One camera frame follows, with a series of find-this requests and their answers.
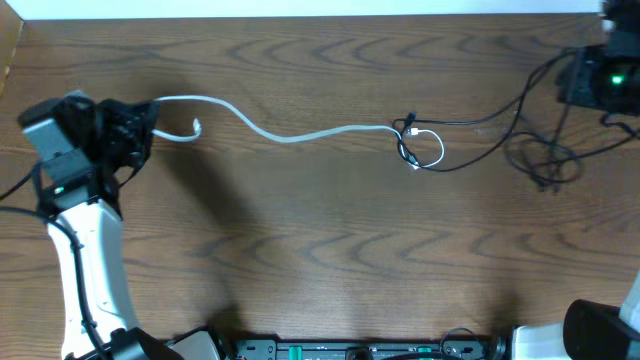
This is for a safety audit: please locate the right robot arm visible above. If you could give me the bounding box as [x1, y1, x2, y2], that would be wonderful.
[485, 1, 639, 359]

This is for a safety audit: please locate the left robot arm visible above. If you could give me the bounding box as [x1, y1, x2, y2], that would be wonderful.
[17, 93, 180, 359]

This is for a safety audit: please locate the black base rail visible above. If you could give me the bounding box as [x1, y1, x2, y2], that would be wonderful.
[174, 327, 511, 360]

